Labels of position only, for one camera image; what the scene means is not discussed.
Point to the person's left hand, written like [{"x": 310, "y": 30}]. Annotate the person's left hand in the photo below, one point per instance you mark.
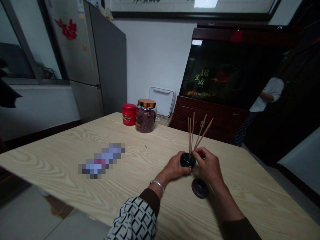
[{"x": 172, "y": 167}]

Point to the person's right hand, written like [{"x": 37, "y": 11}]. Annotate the person's right hand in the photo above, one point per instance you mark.
[{"x": 210, "y": 167}]

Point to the person's right fingers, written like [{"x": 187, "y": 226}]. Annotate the person's right fingers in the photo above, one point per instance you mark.
[{"x": 200, "y": 152}]

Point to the black diffuser bottle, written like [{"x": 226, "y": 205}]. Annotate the black diffuser bottle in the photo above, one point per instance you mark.
[{"x": 187, "y": 161}]

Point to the thin wooden reed stick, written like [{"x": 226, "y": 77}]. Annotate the thin wooden reed stick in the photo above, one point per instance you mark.
[
  {"x": 193, "y": 132},
  {"x": 205, "y": 132},
  {"x": 189, "y": 135},
  {"x": 201, "y": 131}
]

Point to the dark wooden cabinet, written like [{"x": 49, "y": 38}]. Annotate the dark wooden cabinet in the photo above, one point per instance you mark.
[{"x": 207, "y": 117}]

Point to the dark brown round lid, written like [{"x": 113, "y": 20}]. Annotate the dark brown round lid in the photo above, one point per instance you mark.
[{"x": 200, "y": 188}]

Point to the white air purifier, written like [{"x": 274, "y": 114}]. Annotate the white air purifier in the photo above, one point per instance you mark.
[{"x": 162, "y": 101}]

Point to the glass jar with copper lid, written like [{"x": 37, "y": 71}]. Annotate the glass jar with copper lid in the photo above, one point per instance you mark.
[{"x": 145, "y": 118}]

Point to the red tin can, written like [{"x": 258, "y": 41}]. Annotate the red tin can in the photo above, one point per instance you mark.
[{"x": 128, "y": 115}]

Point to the dark fish tank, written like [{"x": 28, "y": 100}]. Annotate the dark fish tank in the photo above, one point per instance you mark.
[{"x": 225, "y": 72}]

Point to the red hanging ornament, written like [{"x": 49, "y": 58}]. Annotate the red hanging ornament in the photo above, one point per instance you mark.
[{"x": 237, "y": 36}]

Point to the grey refrigerator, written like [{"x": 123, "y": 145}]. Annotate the grey refrigerator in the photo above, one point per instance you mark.
[{"x": 95, "y": 62}]

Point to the window with grey frame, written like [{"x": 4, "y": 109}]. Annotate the window with grey frame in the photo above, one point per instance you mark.
[{"x": 22, "y": 50}]

